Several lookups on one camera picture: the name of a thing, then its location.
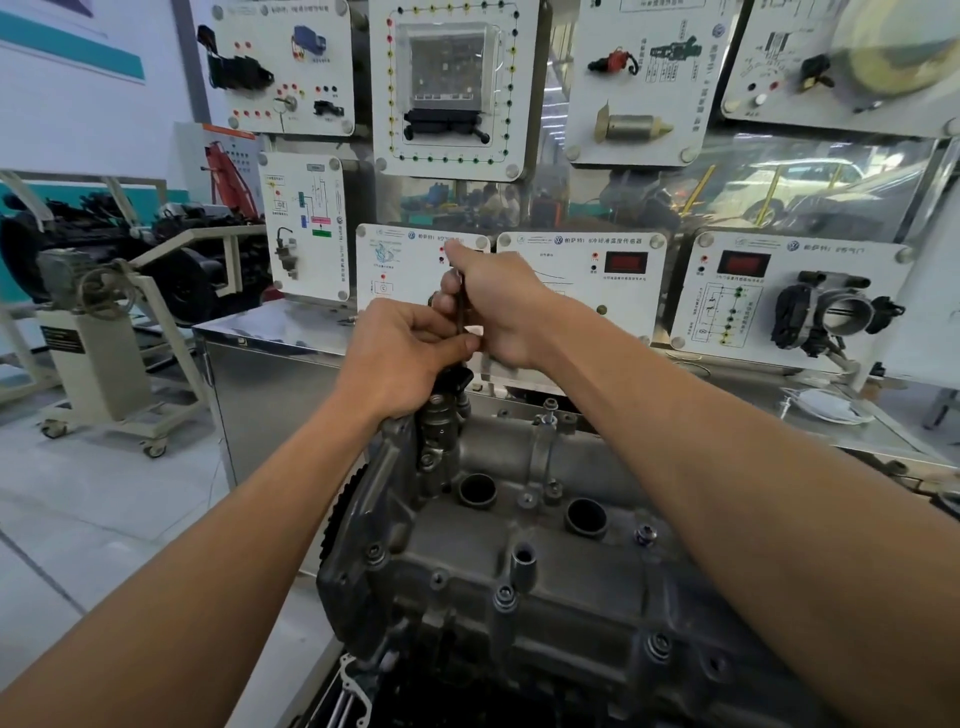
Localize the black engine on trolley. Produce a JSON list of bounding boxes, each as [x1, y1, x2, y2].
[[0, 191, 271, 324]]

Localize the person's left hand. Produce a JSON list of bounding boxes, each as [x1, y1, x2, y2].
[[337, 297, 481, 425]]

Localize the person's right forearm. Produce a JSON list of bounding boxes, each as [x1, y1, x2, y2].
[[539, 299, 960, 728]]

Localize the white panel green red labels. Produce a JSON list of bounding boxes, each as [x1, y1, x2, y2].
[[258, 152, 352, 303]]

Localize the silver hex key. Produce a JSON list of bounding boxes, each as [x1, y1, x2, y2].
[[449, 269, 468, 343]]

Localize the white sensor training panel board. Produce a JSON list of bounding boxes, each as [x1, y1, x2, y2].
[[193, 0, 960, 489]]

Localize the clear cased control module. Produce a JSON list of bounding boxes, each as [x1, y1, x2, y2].
[[393, 22, 500, 144]]

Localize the teal striped wall poster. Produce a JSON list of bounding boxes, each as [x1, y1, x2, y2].
[[0, 0, 148, 84]]

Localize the white panel yellow disc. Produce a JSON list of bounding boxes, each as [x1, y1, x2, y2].
[[719, 0, 960, 140]]

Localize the red hoist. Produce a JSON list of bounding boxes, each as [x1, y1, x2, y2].
[[203, 140, 264, 223]]

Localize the white panel control module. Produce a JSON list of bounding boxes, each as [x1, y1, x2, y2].
[[368, 0, 523, 181]]

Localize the grey metal engine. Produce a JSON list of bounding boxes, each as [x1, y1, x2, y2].
[[314, 365, 960, 728]]

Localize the large whiteboard on stand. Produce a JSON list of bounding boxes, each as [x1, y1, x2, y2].
[[873, 142, 960, 391]]

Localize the small grey handwheel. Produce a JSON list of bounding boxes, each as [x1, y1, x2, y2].
[[78, 258, 138, 320]]

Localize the person's left forearm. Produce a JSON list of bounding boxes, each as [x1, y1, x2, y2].
[[0, 389, 391, 728]]

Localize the black throttle body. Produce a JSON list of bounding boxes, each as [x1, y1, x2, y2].
[[770, 269, 907, 360]]

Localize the grey wall cabinet orange strip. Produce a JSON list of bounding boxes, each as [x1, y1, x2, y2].
[[168, 122, 265, 211]]

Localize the white panel black lever sensor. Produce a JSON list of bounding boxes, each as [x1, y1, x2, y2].
[[354, 223, 491, 316]]

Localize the white panel curve graph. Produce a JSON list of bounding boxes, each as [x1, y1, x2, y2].
[[494, 230, 669, 343]]

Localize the engine on beige stand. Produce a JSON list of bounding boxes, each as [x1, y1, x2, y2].
[[0, 170, 268, 460]]

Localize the person's right hand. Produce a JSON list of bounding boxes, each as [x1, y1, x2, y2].
[[433, 239, 571, 373]]

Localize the yellow blue disc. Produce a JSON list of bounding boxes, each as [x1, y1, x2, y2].
[[832, 0, 960, 99]]

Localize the black accelerator pedal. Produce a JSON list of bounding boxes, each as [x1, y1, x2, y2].
[[196, 24, 275, 91]]

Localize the white panel throttle body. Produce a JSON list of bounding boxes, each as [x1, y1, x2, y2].
[[668, 230, 916, 374]]

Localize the white panel brass filter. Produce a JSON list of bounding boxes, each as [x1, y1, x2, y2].
[[563, 0, 744, 168]]

